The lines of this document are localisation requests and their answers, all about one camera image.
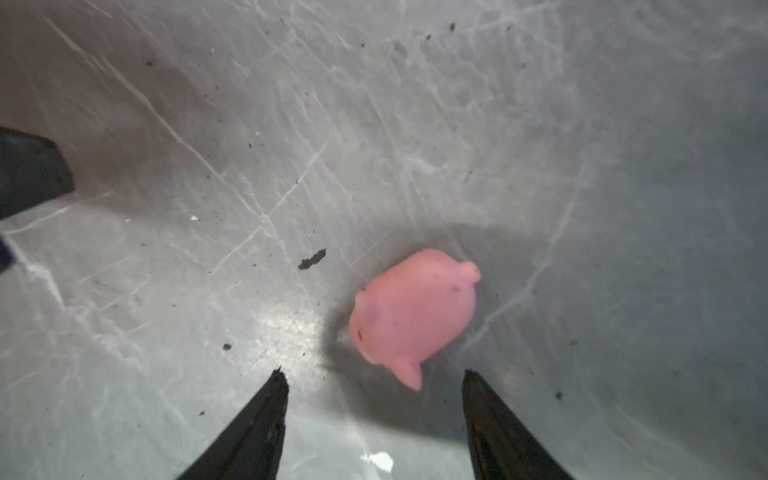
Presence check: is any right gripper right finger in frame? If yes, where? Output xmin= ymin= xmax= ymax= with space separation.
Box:
xmin=462 ymin=369 xmax=572 ymax=480

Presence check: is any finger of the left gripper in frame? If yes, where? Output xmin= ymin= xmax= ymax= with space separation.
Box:
xmin=1 ymin=127 xmax=75 ymax=219

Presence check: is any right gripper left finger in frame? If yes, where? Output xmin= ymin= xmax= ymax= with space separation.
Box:
xmin=179 ymin=369 xmax=289 ymax=480

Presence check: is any pink pig toy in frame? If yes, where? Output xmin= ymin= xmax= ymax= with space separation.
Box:
xmin=349 ymin=249 xmax=481 ymax=391

